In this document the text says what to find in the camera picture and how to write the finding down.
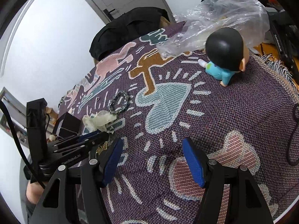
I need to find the black jewelry box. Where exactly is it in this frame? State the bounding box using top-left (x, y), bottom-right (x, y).
top-left (53, 112), bottom-right (81, 139)

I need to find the grey stone bead bracelet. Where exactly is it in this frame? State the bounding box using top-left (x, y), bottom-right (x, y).
top-left (108, 91), bottom-right (130, 115)

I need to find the left hand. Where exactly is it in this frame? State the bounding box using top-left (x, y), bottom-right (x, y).
top-left (26, 181), bottom-right (44, 205)

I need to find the cardboard box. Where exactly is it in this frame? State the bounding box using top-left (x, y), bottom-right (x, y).
top-left (46, 107), bottom-right (58, 126)

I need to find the grey bookshelf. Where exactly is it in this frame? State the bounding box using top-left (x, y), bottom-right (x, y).
top-left (1, 87), bottom-right (29, 148)

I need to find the purple patterned woven blanket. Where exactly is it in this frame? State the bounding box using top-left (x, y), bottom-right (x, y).
top-left (59, 24), bottom-right (298, 223)

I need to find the black jacket on chair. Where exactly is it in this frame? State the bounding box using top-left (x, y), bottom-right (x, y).
top-left (89, 7), bottom-right (169, 61)

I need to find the tan chair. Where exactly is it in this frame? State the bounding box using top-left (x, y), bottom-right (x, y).
top-left (89, 16), bottom-right (170, 61)

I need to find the cartoon boy figurine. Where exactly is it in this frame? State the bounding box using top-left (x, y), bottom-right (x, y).
top-left (198, 27), bottom-right (249, 86)

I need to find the clear plastic bag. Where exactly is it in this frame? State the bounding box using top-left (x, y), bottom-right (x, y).
top-left (157, 0), bottom-right (270, 59)

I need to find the black door handle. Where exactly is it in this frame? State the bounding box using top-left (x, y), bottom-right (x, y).
top-left (103, 9), bottom-right (115, 21)

